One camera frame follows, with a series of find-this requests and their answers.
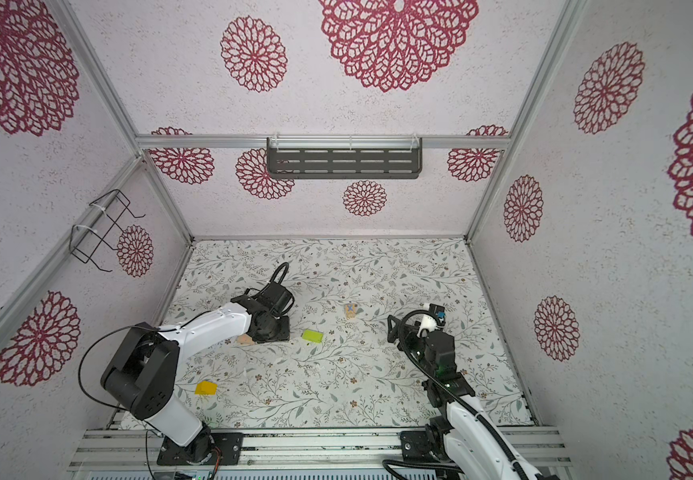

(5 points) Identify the blue F letter cube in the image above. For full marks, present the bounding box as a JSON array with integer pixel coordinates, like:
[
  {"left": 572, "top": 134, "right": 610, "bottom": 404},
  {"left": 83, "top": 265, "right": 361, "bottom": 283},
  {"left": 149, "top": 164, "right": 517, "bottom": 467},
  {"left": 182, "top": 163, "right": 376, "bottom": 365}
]
[{"left": 344, "top": 303, "right": 358, "bottom": 319}]

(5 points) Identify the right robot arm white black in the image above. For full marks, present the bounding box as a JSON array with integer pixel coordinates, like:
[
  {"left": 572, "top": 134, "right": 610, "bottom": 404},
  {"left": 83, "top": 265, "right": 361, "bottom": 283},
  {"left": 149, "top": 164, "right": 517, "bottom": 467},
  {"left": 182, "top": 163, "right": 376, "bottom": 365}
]
[{"left": 382, "top": 305, "right": 557, "bottom": 479}]

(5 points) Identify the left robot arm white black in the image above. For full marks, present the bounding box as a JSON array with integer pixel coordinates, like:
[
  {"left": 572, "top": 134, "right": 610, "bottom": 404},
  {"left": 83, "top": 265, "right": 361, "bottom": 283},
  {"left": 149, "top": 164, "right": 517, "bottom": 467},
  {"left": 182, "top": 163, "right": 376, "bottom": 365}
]
[{"left": 100, "top": 281, "right": 294, "bottom": 451}]

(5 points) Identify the natural plain wood block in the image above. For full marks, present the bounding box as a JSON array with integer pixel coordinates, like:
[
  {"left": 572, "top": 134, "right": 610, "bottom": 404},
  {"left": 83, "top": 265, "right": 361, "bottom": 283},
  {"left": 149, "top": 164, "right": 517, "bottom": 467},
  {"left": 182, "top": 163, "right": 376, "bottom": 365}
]
[{"left": 236, "top": 334, "right": 256, "bottom": 345}]

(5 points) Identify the lime green wood block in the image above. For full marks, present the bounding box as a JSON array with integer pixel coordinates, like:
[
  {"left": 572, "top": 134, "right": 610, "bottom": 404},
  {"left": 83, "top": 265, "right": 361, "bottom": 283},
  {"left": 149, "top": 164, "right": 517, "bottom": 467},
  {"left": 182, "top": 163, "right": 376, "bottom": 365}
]
[{"left": 302, "top": 329, "right": 324, "bottom": 344}]

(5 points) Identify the yellow wood block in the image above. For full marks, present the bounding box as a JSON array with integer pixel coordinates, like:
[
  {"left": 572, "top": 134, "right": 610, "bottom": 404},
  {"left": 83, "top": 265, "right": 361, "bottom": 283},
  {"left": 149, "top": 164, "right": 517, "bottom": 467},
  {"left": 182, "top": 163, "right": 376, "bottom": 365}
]
[{"left": 194, "top": 381, "right": 218, "bottom": 396}]

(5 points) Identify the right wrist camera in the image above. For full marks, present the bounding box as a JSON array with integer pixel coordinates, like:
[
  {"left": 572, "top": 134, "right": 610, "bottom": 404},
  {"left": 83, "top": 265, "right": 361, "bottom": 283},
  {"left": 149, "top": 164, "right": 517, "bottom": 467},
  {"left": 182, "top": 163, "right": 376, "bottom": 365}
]
[{"left": 428, "top": 304, "right": 446, "bottom": 328}]

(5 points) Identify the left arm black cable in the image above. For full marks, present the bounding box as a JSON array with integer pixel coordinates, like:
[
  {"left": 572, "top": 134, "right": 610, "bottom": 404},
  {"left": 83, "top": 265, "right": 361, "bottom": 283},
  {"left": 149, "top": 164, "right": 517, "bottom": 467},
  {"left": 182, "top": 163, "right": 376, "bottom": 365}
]
[{"left": 77, "top": 261, "right": 292, "bottom": 412}]

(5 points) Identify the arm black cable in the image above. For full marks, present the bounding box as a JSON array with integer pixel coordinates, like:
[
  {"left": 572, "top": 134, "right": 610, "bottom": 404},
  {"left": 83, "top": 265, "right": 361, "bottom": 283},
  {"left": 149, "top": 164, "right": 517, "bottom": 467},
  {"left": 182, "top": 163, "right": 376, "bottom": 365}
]
[
  {"left": 381, "top": 308, "right": 530, "bottom": 480},
  {"left": 77, "top": 261, "right": 292, "bottom": 412}
]

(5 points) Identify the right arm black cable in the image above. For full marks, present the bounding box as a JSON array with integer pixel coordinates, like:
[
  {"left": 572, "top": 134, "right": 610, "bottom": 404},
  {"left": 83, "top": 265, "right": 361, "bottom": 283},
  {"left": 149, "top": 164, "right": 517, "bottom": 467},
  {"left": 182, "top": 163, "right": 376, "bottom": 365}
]
[{"left": 381, "top": 308, "right": 530, "bottom": 480}]

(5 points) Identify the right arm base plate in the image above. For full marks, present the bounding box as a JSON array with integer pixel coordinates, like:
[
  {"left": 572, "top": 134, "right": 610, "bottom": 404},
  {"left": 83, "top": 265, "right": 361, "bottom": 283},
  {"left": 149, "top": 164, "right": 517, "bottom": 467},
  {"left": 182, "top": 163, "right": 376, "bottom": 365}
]
[{"left": 399, "top": 429, "right": 442, "bottom": 463}]

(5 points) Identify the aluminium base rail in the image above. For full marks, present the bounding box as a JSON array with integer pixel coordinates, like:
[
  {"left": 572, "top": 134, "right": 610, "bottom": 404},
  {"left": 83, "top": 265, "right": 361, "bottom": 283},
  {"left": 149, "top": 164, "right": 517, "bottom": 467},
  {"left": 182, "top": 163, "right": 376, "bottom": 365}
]
[{"left": 66, "top": 426, "right": 573, "bottom": 475}]

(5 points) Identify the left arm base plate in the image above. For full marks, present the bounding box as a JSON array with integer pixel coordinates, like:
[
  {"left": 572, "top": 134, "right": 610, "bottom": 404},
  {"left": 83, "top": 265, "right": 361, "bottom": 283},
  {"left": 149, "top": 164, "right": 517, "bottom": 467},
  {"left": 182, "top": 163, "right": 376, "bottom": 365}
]
[{"left": 156, "top": 432, "right": 244, "bottom": 466}]

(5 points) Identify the grey metal wall shelf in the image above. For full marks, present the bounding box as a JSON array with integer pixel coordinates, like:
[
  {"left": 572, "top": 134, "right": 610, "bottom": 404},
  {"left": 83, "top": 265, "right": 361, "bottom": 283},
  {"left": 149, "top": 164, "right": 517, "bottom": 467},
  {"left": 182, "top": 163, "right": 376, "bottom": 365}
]
[{"left": 266, "top": 137, "right": 423, "bottom": 180}]

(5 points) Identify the black wire wall rack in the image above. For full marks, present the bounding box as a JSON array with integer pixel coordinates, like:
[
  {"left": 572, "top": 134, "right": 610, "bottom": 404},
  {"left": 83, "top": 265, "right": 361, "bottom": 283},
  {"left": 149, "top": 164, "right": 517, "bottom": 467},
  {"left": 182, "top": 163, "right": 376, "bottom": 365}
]
[{"left": 68, "top": 189, "right": 146, "bottom": 273}]

